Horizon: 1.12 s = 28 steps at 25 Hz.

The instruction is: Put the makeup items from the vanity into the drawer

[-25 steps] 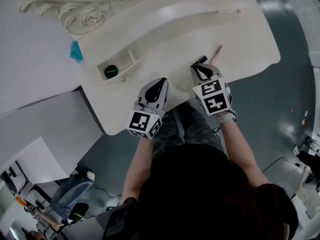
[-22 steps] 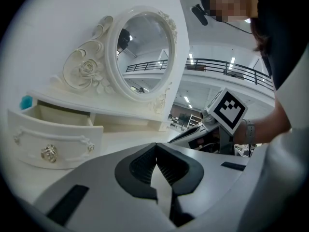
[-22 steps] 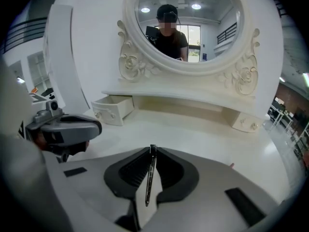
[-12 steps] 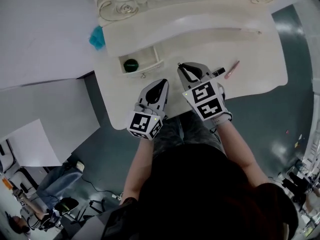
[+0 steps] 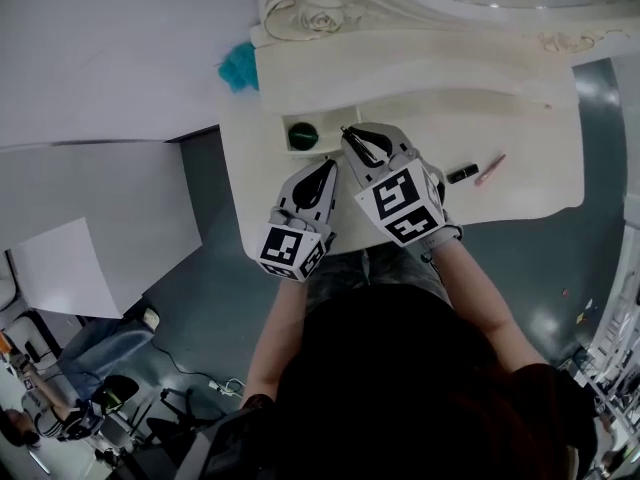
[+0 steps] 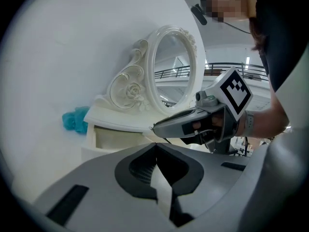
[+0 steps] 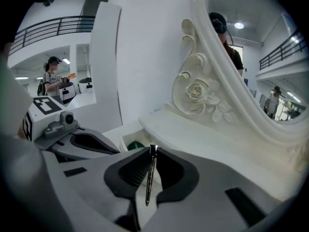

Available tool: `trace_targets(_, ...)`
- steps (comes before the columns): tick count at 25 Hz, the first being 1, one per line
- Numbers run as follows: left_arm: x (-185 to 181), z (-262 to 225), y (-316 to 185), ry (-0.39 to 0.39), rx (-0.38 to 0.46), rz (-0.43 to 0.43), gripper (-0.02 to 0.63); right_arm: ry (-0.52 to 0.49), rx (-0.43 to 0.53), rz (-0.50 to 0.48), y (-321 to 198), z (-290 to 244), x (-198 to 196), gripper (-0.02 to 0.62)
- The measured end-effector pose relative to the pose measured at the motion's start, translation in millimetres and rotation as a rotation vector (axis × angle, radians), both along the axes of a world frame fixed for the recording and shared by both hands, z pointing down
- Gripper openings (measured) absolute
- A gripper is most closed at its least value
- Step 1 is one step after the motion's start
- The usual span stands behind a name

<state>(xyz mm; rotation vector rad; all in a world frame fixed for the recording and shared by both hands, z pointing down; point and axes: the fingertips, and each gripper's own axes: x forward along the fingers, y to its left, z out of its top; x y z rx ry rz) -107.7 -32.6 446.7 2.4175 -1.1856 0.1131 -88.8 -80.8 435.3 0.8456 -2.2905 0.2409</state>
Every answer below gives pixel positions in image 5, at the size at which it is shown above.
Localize black office chair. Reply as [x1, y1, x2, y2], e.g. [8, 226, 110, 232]
[144, 386, 211, 449]

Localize person's black shirt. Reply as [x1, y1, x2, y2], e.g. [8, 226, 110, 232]
[174, 285, 601, 480]

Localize pink translucent lip gloss tube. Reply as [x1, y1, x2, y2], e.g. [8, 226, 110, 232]
[474, 153, 508, 186]

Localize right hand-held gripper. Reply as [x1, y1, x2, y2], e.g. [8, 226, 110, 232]
[340, 121, 449, 249]

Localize white power strip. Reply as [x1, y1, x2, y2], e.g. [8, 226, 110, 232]
[207, 377, 245, 398]

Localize grey wrist strap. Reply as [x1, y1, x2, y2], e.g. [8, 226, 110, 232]
[419, 223, 464, 264]

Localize green round jar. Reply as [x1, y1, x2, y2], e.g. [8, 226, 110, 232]
[287, 121, 320, 152]

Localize teal fluffy duster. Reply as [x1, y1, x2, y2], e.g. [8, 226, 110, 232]
[217, 40, 260, 94]

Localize person's camouflage trousers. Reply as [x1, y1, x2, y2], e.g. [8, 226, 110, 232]
[304, 247, 454, 314]

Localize white cabinet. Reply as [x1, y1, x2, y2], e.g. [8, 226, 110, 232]
[9, 217, 124, 319]

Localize person's right forearm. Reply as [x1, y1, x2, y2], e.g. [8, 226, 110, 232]
[432, 240, 546, 374]

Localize black floor cable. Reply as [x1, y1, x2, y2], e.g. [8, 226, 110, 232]
[149, 341, 217, 385]

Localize small white drawer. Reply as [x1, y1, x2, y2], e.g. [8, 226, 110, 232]
[278, 106, 365, 162]

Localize dark grey worn pack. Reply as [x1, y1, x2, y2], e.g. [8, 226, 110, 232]
[174, 400, 281, 480]

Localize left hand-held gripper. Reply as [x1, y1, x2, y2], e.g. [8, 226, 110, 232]
[256, 159, 341, 285]

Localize white ornate dressing table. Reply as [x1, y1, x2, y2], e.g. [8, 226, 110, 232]
[218, 0, 640, 258]

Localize person's left forearm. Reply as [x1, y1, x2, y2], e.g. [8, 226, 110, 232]
[240, 280, 309, 409]

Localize black lipstick tube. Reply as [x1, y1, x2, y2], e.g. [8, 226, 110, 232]
[446, 164, 480, 185]

